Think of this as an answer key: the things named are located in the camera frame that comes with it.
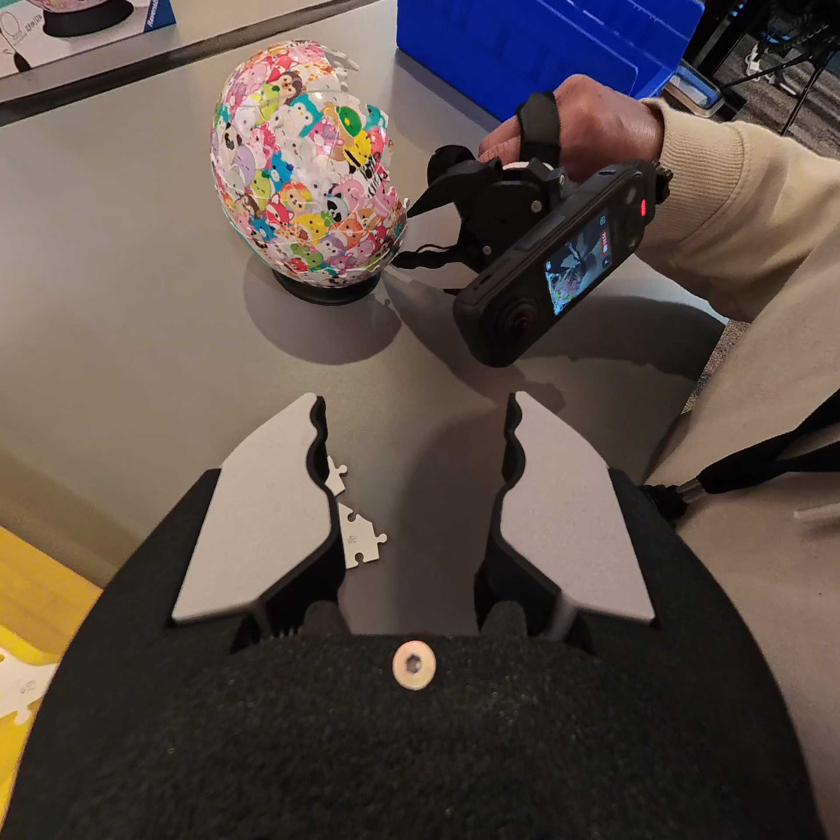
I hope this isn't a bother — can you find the yellow plastic bin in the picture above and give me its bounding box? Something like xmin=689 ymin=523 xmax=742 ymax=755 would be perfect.
xmin=0 ymin=525 xmax=103 ymax=821

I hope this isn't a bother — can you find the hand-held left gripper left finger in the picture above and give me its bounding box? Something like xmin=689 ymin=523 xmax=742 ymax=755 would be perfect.
xmin=174 ymin=394 xmax=346 ymax=628

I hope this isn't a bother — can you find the beige hoodie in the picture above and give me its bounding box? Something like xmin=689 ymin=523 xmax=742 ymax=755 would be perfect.
xmin=646 ymin=250 xmax=840 ymax=840

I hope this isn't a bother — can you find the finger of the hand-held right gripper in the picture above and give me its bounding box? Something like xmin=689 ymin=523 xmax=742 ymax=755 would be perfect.
xmin=405 ymin=164 xmax=493 ymax=221
xmin=390 ymin=241 xmax=476 ymax=273

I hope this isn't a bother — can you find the black ball stand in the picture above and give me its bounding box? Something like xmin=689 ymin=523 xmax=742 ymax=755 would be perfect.
xmin=273 ymin=267 xmax=384 ymax=307

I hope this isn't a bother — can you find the person's right hand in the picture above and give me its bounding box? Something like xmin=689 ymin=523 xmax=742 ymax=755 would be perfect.
xmin=477 ymin=75 xmax=665 ymax=185

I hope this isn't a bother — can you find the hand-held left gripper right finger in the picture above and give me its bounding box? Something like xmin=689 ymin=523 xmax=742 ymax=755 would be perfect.
xmin=476 ymin=392 xmax=655 ymax=628

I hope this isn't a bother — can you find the person's right forearm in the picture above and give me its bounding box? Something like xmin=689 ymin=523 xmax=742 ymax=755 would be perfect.
xmin=640 ymin=99 xmax=840 ymax=322

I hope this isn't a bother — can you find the puzzle box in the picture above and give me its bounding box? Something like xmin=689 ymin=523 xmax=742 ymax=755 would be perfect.
xmin=0 ymin=0 xmax=177 ymax=80

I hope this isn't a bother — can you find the blue plastic bin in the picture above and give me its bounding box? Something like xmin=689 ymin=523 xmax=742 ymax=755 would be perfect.
xmin=397 ymin=0 xmax=707 ymax=122

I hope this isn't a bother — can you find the black lanyard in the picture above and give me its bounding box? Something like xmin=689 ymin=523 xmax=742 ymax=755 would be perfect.
xmin=644 ymin=394 xmax=840 ymax=526

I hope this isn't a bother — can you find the colourful puzzle ball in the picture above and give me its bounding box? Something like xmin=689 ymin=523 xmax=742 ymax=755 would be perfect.
xmin=210 ymin=40 xmax=408 ymax=287

